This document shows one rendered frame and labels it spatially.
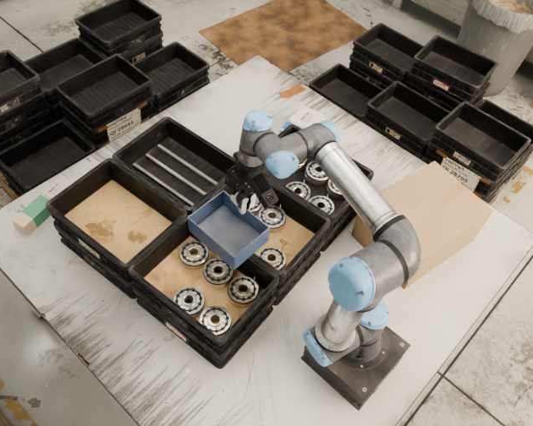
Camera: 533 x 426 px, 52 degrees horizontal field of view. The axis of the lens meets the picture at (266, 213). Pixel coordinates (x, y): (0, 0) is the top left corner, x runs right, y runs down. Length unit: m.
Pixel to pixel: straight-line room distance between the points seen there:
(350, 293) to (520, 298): 2.04
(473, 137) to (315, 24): 1.87
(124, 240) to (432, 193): 1.15
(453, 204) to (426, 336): 0.50
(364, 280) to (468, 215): 0.99
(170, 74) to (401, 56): 1.45
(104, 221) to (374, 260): 1.12
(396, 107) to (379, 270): 2.12
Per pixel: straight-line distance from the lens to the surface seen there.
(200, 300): 1.79
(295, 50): 4.17
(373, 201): 1.33
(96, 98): 3.02
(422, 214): 2.06
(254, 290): 1.81
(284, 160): 1.35
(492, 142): 3.10
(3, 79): 3.26
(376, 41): 3.73
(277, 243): 1.95
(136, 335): 1.93
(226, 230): 1.68
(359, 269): 1.20
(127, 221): 2.02
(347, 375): 1.79
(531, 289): 3.24
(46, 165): 3.05
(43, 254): 2.16
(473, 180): 2.94
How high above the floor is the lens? 2.44
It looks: 53 degrees down
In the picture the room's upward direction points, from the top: 7 degrees clockwise
